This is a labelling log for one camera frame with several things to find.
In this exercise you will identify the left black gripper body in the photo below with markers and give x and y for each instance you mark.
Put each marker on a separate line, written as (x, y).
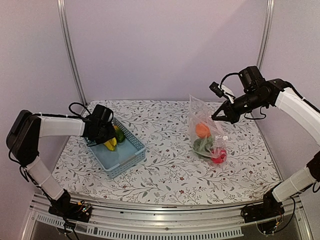
(105, 134)

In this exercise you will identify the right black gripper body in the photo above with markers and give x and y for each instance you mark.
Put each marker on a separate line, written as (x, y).
(253, 102)

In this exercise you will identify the yellow toy banana bunch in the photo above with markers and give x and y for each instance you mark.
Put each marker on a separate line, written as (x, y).
(111, 144)

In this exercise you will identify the green orange toy mango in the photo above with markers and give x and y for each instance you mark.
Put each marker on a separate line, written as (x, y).
(119, 134)

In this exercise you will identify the orange toy fruit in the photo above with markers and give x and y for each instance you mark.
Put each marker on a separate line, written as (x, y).
(202, 131)

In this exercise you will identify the clear zip top bag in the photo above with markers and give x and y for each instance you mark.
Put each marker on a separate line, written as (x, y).
(200, 112)

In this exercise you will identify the green toy watermelon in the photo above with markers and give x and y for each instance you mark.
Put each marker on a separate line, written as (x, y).
(202, 146)

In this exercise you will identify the red toy apple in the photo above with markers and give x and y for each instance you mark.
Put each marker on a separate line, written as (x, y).
(219, 155)

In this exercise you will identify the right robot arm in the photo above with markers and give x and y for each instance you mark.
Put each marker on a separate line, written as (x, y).
(287, 99)

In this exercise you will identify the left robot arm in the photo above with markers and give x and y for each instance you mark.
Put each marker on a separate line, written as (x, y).
(28, 128)

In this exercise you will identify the light blue plastic basket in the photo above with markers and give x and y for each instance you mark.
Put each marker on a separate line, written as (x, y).
(125, 156)

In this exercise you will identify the floral table cloth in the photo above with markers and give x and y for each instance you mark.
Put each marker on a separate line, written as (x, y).
(172, 173)

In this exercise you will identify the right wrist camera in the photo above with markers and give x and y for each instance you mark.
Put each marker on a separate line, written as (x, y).
(222, 91)

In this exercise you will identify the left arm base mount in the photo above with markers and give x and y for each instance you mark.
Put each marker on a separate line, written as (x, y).
(63, 207)

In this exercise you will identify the right aluminium frame post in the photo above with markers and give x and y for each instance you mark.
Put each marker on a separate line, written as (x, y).
(265, 32)

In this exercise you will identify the aluminium frame post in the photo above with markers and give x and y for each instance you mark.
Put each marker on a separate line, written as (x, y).
(61, 6)
(265, 32)

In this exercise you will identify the front aluminium rail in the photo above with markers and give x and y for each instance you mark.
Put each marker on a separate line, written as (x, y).
(121, 220)

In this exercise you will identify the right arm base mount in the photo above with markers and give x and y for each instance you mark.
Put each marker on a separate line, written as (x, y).
(269, 208)

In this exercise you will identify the left aluminium frame post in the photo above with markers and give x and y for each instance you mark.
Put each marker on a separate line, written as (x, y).
(61, 6)

